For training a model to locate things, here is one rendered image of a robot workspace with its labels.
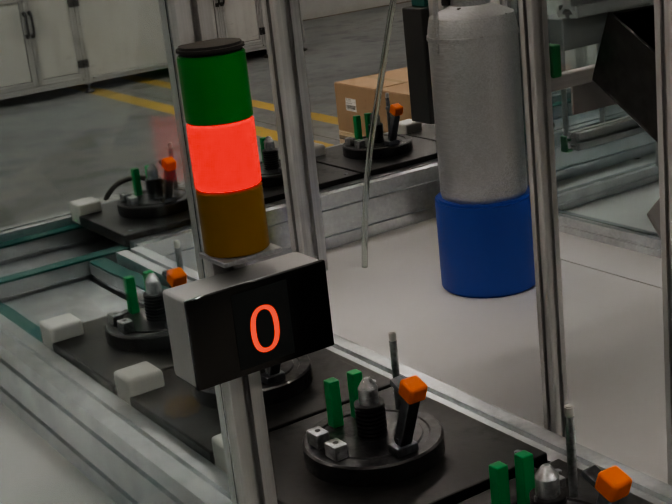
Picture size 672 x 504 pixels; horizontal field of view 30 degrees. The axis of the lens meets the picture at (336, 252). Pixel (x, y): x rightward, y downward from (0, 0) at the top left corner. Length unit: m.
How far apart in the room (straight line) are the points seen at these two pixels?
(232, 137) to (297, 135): 1.18
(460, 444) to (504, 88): 0.77
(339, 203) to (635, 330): 0.70
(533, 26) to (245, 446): 0.48
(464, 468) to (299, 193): 0.98
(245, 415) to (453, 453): 0.30
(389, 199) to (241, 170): 1.44
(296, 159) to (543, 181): 0.91
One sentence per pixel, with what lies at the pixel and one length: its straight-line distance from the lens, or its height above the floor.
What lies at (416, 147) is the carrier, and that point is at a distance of 2.52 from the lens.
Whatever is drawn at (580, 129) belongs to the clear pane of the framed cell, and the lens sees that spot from 2.20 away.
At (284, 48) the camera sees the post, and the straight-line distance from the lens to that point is 2.06.
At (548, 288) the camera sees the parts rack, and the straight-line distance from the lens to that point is 1.27.
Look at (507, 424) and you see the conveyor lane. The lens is 1.32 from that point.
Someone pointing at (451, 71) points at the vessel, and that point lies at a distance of 1.89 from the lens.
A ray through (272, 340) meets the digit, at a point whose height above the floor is 1.19.
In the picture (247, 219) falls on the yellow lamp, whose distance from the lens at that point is 0.92.
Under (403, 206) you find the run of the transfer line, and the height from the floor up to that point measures 0.90.
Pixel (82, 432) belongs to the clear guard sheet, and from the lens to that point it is 0.97.
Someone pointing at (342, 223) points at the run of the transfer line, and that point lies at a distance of 2.29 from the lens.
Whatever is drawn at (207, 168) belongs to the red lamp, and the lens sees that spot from 0.92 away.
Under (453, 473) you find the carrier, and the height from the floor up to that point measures 0.97.
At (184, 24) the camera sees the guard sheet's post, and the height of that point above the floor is 1.43.
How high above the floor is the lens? 1.53
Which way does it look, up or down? 17 degrees down
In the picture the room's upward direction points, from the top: 6 degrees counter-clockwise
